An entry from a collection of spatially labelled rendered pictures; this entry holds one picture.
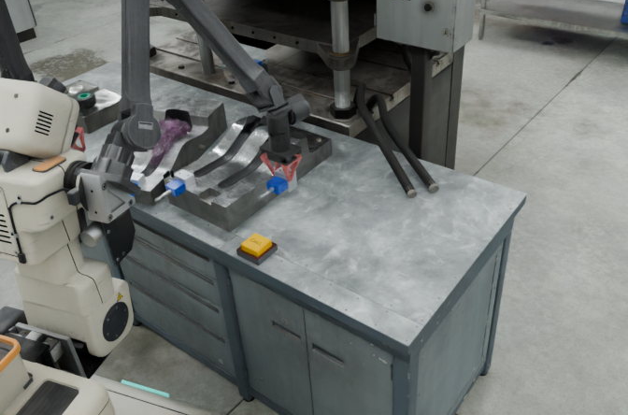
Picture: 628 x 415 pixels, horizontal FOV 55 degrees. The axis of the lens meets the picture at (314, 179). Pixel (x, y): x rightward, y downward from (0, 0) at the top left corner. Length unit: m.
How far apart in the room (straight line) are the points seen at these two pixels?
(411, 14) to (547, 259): 1.35
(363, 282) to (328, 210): 0.32
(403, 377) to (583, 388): 1.01
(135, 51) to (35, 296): 0.67
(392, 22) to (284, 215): 0.80
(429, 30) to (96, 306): 1.33
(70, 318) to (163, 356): 0.96
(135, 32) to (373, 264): 0.82
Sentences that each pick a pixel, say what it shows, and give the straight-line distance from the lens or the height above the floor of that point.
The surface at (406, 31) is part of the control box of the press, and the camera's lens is 2.16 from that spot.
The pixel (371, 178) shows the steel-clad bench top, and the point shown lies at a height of 0.80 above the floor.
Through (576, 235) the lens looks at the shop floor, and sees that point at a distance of 3.12.
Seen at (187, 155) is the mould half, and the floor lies 0.85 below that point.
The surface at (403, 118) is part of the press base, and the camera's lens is 2.61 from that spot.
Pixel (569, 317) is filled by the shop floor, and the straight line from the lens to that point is 2.70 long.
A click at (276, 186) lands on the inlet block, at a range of 1.65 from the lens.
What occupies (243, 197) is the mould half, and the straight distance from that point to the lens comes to 1.75.
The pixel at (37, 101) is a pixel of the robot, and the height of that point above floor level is 1.36.
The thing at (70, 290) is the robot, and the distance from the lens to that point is 1.58.
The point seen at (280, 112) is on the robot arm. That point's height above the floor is 1.15.
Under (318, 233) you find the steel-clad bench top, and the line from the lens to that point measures 1.72.
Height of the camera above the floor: 1.88
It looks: 34 degrees down
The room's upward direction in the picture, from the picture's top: 4 degrees counter-clockwise
